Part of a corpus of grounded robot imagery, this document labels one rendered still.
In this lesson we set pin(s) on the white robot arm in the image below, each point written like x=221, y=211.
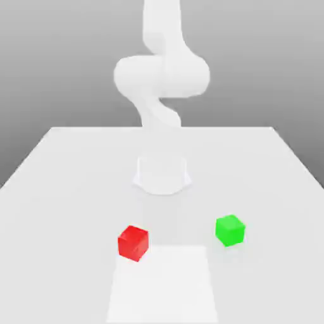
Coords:
x=162, y=76

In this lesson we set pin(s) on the small green cube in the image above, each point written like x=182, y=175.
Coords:
x=229, y=230

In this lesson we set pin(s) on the small red cube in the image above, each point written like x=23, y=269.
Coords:
x=133, y=243

